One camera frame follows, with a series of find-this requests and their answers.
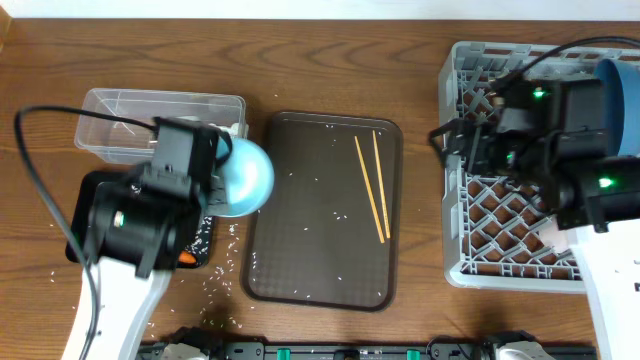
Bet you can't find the light blue rice bowl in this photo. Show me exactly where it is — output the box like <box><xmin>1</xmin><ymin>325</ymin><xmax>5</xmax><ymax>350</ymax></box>
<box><xmin>207</xmin><ymin>138</ymin><xmax>275</xmax><ymax>218</ymax></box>

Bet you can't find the wooden chopstick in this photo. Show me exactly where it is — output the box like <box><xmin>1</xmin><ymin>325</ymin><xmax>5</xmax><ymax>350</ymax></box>
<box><xmin>354</xmin><ymin>136</ymin><xmax>385</xmax><ymax>244</ymax></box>
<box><xmin>372</xmin><ymin>130</ymin><xmax>391</xmax><ymax>239</ymax></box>

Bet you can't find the orange carrot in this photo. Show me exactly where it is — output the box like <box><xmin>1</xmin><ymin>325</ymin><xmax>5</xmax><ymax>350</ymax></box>
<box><xmin>178</xmin><ymin>251</ymin><xmax>197</xmax><ymax>265</ymax></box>

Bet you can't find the dark blue plate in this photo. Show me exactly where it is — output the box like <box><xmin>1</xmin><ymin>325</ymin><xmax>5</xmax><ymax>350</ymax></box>
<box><xmin>595</xmin><ymin>59</ymin><xmax>639</xmax><ymax>156</ymax></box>

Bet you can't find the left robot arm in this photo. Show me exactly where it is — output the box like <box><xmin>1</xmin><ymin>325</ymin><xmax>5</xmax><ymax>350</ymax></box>
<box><xmin>63</xmin><ymin>171</ymin><xmax>215</xmax><ymax>359</ymax></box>

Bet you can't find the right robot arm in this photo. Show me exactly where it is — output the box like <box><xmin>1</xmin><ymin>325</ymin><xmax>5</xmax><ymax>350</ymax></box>
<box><xmin>428</xmin><ymin>75</ymin><xmax>639</xmax><ymax>359</ymax></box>

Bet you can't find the grey dishwasher rack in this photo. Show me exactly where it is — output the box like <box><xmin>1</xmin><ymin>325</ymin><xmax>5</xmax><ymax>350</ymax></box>
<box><xmin>438</xmin><ymin>36</ymin><xmax>639</xmax><ymax>293</ymax></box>

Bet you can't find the spilled white rice pile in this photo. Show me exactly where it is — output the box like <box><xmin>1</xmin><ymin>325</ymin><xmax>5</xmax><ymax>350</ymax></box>
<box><xmin>122</xmin><ymin>183</ymin><xmax>212</xmax><ymax>269</ymax></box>

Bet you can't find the brown serving tray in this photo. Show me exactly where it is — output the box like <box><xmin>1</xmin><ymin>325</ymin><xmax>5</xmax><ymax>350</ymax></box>
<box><xmin>242</xmin><ymin>112</ymin><xmax>403</xmax><ymax>312</ymax></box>

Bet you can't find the clear plastic bin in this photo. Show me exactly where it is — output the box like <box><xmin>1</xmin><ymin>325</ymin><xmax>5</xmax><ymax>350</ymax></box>
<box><xmin>74</xmin><ymin>87</ymin><xmax>247</xmax><ymax>166</ymax></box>

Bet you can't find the black plastic tray bin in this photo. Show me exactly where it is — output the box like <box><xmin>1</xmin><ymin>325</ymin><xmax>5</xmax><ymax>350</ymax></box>
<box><xmin>71</xmin><ymin>170</ymin><xmax>215</xmax><ymax>268</ymax></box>

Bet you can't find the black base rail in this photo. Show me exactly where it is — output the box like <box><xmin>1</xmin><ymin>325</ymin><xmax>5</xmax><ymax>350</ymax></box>
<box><xmin>135</xmin><ymin>328</ymin><xmax>598</xmax><ymax>360</ymax></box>

